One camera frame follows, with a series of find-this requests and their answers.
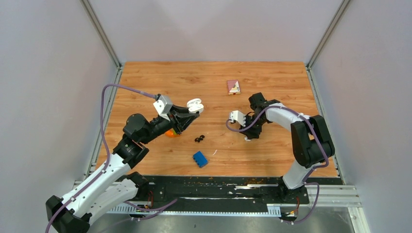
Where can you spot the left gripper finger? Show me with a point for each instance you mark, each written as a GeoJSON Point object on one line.
{"type": "Point", "coordinates": [184, 122]}
{"type": "Point", "coordinates": [179, 111]}

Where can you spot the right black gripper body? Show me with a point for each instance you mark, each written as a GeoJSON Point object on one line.
{"type": "Point", "coordinates": [256, 131]}

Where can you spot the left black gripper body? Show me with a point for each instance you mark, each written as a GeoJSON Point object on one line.
{"type": "Point", "coordinates": [173, 123]}

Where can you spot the white earbud charging case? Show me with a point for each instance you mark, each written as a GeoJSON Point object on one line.
{"type": "Point", "coordinates": [195, 106]}

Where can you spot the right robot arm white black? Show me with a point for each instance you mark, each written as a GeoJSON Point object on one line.
{"type": "Point", "coordinates": [312, 145]}

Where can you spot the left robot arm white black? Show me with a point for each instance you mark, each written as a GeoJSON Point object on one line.
{"type": "Point", "coordinates": [78, 209]}

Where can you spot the black earbuds pair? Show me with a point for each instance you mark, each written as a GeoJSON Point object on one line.
{"type": "Point", "coordinates": [199, 139]}

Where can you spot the orange green toy block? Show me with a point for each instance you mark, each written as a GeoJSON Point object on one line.
{"type": "Point", "coordinates": [171, 133]}

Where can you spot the blue toy brick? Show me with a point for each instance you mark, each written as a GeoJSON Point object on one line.
{"type": "Point", "coordinates": [200, 159]}

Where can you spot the red white card box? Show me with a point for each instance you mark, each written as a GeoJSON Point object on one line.
{"type": "Point", "coordinates": [233, 87]}

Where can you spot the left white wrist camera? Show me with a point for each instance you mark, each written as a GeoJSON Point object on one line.
{"type": "Point", "coordinates": [163, 105]}

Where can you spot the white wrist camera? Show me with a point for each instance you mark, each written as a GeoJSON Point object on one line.
{"type": "Point", "coordinates": [163, 105]}
{"type": "Point", "coordinates": [237, 116]}

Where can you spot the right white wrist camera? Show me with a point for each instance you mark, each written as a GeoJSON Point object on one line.
{"type": "Point", "coordinates": [237, 116]}

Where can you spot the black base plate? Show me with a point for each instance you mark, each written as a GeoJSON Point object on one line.
{"type": "Point", "coordinates": [218, 193]}

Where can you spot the slotted white cable duct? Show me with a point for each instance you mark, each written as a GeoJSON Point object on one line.
{"type": "Point", "coordinates": [269, 211]}

